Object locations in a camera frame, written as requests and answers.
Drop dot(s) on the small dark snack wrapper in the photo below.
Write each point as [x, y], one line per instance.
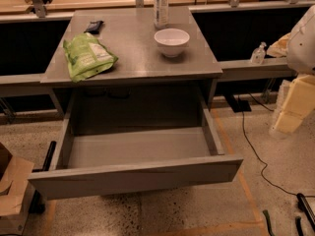
[94, 27]

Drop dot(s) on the brown cardboard box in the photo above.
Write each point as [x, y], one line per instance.
[15, 192]

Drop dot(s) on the black device at right floor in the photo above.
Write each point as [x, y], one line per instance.
[306, 208]

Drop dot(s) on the clear sanitizer pump bottle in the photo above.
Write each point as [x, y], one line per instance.
[258, 54]

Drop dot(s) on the green handled tool on floor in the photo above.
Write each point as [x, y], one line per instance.
[268, 222]

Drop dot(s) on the green rice chip bag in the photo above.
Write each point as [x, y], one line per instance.
[86, 57]

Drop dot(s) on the white ceramic bowl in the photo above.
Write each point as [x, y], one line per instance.
[171, 42]

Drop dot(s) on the grey cabinet with top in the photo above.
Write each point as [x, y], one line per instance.
[129, 34]

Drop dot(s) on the open grey top drawer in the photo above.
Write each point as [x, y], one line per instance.
[156, 138]

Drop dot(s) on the clear plastic water bottle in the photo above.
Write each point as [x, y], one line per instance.
[161, 13]

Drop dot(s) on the crumpled tan paper bag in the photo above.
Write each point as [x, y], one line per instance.
[279, 48]

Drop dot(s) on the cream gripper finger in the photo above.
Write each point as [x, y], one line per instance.
[298, 103]

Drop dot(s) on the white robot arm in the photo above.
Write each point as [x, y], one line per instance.
[300, 56]

